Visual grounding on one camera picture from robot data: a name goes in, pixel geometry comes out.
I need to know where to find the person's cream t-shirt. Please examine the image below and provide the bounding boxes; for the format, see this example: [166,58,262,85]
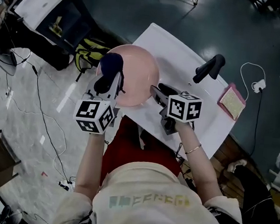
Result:
[52,152,251,224]

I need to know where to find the pink and yellow sponge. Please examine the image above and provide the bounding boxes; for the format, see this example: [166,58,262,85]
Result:
[216,81,249,121]

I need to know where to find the person's red garment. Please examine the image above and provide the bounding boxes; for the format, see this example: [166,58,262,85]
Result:
[99,114,187,190]

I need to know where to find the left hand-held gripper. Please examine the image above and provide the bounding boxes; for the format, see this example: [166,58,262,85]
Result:
[72,66,125,137]

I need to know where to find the long black floor cable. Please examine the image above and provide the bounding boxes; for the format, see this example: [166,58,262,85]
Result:
[8,55,88,186]

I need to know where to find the gold bracelet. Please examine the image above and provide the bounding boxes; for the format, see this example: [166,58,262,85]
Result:
[184,142,202,157]

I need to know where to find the white table with black frame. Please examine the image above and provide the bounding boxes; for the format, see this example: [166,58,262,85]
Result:
[9,0,99,53]

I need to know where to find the white charger plug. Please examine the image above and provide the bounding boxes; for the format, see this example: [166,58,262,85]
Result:
[250,78,268,95]

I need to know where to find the white charger cable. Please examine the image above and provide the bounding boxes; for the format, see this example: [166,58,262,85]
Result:
[236,60,269,105]

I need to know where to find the person's right forearm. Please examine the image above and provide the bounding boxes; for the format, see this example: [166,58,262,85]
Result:
[167,119,229,208]

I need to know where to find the pink plate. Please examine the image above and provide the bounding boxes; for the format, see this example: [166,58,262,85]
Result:
[93,41,163,111]

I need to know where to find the person's white shoe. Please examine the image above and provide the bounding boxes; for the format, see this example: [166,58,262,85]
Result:
[226,157,248,175]

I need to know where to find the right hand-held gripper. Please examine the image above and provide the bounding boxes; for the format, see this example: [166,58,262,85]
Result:
[145,82,205,139]

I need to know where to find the yellow and black backpack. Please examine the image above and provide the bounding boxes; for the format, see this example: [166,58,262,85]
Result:
[72,36,113,76]

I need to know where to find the person's black trouser leg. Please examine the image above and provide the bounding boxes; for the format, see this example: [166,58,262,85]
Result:
[228,164,280,224]

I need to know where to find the person's left forearm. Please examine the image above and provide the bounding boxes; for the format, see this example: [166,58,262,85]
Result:
[73,130,109,197]

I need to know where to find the black power cable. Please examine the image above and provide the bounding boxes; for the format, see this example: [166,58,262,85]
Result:
[248,88,264,157]

